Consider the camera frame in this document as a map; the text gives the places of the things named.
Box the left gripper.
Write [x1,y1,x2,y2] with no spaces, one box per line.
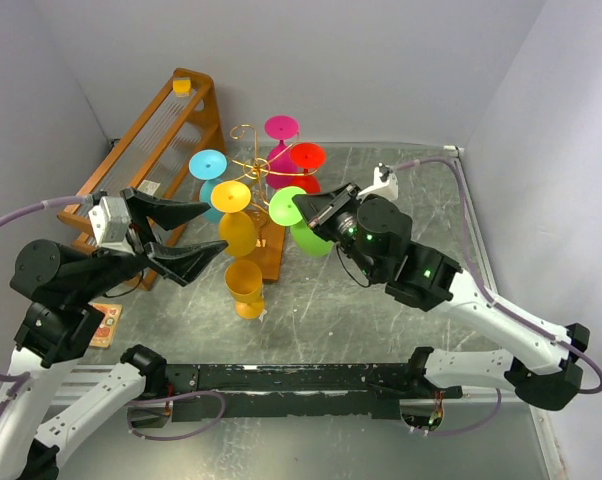
[73,183,229,300]

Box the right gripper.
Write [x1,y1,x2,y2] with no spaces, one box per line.
[292,180,380,280]

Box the green wine glass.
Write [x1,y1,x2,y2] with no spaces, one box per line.
[268,186,333,257]

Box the pink wine glass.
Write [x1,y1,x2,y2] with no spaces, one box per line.
[264,115,299,190]

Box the red wine glass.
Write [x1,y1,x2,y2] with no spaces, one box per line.
[290,142,326,194]

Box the orange wine glass front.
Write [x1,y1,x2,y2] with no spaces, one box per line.
[211,180,257,257]

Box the orange wine glass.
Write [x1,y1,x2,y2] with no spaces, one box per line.
[211,180,257,257]
[224,259,265,320]

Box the blue wine glass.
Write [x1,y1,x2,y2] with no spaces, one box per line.
[189,149,227,224]

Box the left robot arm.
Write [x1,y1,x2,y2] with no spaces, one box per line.
[0,187,226,479]

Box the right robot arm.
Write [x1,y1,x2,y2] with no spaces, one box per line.
[292,184,589,411]

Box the wooden rack shelf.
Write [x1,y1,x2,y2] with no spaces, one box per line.
[56,67,221,292]

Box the small card box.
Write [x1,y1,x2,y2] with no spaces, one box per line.
[138,179,161,196]

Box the orange picture card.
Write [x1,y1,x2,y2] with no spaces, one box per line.
[90,303,123,349]

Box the yellow block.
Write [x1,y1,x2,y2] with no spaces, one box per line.
[172,77,193,98]

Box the gold wire glass rack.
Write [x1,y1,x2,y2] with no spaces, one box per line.
[230,124,299,284]

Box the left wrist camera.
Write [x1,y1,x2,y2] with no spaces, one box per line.
[88,196,133,253]

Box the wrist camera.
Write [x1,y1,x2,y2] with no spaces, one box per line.
[88,196,133,253]
[357,163,399,201]

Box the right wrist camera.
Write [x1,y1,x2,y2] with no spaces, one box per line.
[357,163,399,201]

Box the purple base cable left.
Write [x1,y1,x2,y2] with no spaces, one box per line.
[125,390,227,442]

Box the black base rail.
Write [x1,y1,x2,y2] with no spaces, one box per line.
[139,361,439,422]

